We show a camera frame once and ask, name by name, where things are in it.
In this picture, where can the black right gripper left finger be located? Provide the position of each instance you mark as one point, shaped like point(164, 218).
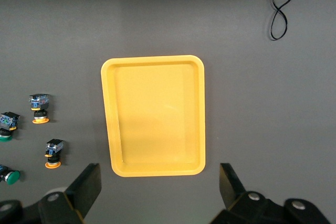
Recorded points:
point(84, 192)

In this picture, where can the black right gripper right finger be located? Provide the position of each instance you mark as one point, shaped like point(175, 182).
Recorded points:
point(231, 190)

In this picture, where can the yellow plastic tray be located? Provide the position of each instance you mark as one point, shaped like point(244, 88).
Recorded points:
point(152, 119)

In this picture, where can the yellow push button switch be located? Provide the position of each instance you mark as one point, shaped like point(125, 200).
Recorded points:
point(53, 146)
point(39, 102)

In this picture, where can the green push button switch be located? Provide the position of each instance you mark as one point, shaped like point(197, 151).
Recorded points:
point(8, 121)
point(11, 177)

